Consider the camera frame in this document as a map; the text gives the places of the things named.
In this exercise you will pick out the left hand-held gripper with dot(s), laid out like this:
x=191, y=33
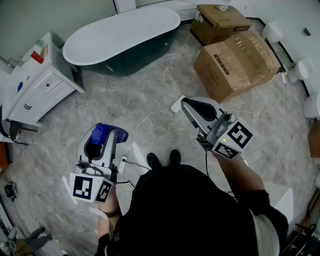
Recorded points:
x=82, y=186

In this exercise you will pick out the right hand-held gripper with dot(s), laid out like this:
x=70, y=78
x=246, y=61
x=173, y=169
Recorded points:
x=233, y=138

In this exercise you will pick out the blue plastic object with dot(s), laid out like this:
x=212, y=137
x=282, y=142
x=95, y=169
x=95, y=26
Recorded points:
x=97, y=132

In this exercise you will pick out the white oval bathtub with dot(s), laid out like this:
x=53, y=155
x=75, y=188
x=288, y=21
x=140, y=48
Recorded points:
x=120, y=37

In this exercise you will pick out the person's left forearm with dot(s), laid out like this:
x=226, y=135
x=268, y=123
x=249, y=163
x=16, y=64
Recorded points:
x=108, y=200

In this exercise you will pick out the person's right forearm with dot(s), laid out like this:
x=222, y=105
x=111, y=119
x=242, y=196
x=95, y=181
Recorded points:
x=237, y=175

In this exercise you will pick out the white power adapter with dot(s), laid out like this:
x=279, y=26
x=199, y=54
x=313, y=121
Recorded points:
x=177, y=104

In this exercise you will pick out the white power strip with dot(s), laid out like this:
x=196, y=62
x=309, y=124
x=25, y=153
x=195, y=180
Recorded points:
x=122, y=163

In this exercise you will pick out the large taped cardboard box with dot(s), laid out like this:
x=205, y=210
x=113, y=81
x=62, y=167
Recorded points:
x=237, y=65

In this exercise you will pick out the person's left black shoe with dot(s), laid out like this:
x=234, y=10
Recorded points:
x=153, y=161

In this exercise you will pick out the white vanity cabinet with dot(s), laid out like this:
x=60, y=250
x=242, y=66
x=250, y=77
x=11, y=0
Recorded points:
x=42, y=87

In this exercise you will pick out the black metal stand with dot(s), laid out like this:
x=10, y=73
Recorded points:
x=13, y=130

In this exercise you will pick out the cardboard box with white label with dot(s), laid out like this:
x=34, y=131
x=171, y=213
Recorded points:
x=220, y=25

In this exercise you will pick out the orange item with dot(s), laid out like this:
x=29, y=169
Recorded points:
x=3, y=155

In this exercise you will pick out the black small gadget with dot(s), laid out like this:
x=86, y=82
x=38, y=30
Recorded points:
x=10, y=191

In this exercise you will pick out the blue small item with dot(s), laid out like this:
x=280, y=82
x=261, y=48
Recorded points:
x=20, y=87

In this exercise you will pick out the white round device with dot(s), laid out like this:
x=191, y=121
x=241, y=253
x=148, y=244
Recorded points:
x=222, y=8

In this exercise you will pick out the person's black clothed body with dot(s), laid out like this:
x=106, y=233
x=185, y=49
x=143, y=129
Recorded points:
x=180, y=212

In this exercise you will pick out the white round fixture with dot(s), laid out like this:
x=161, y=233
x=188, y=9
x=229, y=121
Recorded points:
x=312, y=106
x=301, y=70
x=273, y=31

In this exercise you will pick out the red flat box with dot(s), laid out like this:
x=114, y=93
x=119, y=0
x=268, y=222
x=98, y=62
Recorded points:
x=37, y=57

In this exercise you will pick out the tan flat item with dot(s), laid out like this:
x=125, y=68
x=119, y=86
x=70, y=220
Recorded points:
x=44, y=51

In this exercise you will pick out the small cardboard box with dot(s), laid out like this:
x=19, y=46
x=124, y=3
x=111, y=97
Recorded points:
x=315, y=140

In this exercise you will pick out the white square box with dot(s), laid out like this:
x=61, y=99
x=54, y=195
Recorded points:
x=283, y=200

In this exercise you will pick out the small black item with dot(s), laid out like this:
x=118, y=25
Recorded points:
x=307, y=31

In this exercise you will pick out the black equipment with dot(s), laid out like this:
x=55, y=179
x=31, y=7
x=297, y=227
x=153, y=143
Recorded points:
x=302, y=240

